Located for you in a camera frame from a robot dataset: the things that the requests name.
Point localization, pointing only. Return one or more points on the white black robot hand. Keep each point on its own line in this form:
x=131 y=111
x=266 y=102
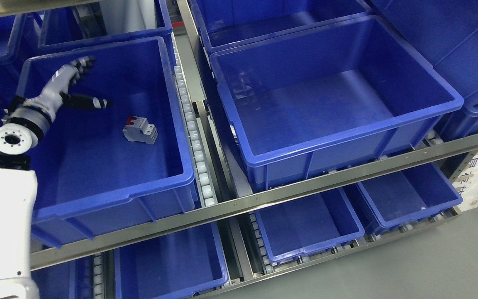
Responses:
x=42 y=109

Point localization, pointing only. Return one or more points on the grey red circuit breaker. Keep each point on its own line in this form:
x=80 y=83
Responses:
x=138 y=129

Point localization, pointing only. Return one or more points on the steel shelf rack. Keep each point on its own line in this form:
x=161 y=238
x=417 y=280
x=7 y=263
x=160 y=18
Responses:
x=232 y=208

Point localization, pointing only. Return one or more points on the large blue bin left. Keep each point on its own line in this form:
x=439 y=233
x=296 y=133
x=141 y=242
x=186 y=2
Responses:
x=91 y=179

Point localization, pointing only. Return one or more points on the large blue bin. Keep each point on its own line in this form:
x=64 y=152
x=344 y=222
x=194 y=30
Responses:
x=91 y=179
x=311 y=102

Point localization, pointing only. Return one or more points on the blue bin upper left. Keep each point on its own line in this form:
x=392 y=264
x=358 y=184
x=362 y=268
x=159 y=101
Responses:
x=75 y=27

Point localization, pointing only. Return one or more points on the blue bin lower left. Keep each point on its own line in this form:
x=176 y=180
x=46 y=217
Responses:
x=175 y=266

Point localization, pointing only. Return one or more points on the blue bin upper centre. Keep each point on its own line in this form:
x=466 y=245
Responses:
x=224 y=24

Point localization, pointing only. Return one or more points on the large blue bin centre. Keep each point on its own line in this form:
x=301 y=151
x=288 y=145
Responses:
x=311 y=102

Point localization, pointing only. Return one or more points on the blue bin lower middle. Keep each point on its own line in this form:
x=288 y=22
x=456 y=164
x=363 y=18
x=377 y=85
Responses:
x=308 y=225

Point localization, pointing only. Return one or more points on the blue bin lower right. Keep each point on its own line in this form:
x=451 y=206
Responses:
x=385 y=203

